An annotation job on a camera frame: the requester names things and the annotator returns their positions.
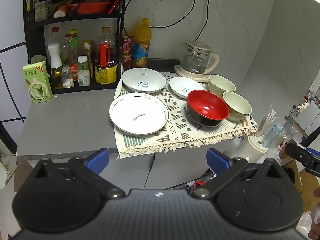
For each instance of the patterned fringed placemat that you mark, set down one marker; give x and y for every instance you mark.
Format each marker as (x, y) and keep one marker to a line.
(180, 127)

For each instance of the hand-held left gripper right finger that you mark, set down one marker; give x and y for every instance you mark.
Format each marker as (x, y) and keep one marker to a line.
(217, 160)

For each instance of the red soda can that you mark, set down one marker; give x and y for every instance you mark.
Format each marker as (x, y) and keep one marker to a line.
(126, 62)
(126, 45)

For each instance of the light blue bottle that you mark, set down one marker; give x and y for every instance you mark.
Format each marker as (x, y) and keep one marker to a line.
(272, 133)

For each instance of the red plastic basket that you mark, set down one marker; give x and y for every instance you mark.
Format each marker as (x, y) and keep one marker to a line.
(92, 7)

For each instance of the orange juice bottle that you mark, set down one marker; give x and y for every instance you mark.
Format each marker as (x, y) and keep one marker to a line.
(141, 45)

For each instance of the large white plate dragonfly print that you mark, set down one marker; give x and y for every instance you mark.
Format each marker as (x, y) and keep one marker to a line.
(138, 116)

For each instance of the white plastic jar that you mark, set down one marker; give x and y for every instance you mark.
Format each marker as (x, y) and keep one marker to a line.
(84, 78)

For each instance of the small white plate blue print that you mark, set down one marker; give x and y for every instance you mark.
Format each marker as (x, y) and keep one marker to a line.
(183, 87)

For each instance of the red and black bowl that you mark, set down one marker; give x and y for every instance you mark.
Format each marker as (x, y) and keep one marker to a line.
(206, 108)

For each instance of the white deep plate script print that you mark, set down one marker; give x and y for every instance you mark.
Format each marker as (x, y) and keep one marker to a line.
(144, 80)

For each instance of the clear bottle red cap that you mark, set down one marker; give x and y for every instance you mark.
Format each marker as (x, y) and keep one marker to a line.
(65, 51)

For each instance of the black metal shelf rack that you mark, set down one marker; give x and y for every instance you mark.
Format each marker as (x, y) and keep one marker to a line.
(32, 33)

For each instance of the person's right hand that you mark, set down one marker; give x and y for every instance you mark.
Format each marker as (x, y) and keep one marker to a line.
(316, 215)

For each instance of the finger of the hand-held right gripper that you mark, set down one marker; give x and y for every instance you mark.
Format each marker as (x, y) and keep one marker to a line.
(301, 156)

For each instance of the small green jar white cap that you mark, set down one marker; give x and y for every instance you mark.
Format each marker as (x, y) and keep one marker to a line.
(82, 63)

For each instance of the cream kettle base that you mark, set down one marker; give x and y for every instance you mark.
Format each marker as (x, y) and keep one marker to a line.
(181, 73)

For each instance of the white cylindrical appliance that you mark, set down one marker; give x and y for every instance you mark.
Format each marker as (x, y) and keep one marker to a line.
(256, 147)

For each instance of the green milk tea carton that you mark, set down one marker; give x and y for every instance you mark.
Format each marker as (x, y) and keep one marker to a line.
(37, 83)

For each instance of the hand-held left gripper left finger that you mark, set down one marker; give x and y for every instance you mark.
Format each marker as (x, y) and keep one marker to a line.
(96, 159)

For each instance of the cream bowl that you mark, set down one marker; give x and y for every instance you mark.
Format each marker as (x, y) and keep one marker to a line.
(222, 83)
(238, 106)

